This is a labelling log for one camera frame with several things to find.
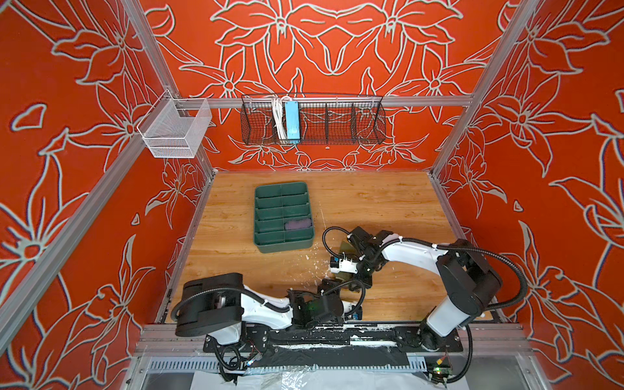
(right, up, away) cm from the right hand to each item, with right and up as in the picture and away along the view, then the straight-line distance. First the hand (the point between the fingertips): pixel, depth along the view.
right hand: (348, 283), depth 84 cm
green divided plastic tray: (-29, +27, +19) cm, 45 cm away
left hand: (-3, 0, -5) cm, 6 cm away
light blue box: (-20, +59, +6) cm, 63 cm away
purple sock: (-18, +20, +10) cm, 29 cm away
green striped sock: (-2, +4, -7) cm, 8 cm away
